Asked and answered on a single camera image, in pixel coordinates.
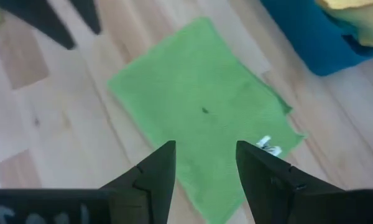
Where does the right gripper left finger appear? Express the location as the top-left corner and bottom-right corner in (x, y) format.
(101, 140), (177, 224)

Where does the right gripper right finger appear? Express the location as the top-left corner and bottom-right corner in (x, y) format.
(236, 140), (344, 224)

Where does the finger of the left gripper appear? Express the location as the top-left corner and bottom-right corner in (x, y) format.
(70, 0), (102, 35)
(0, 0), (77, 50)

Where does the green microfiber towel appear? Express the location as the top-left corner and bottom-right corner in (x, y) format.
(107, 17), (305, 224)

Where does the teal knitted cloth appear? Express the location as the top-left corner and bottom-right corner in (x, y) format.
(260, 0), (373, 77)

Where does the yellow microfiber towel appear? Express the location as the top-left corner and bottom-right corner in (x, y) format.
(315, 0), (373, 47)

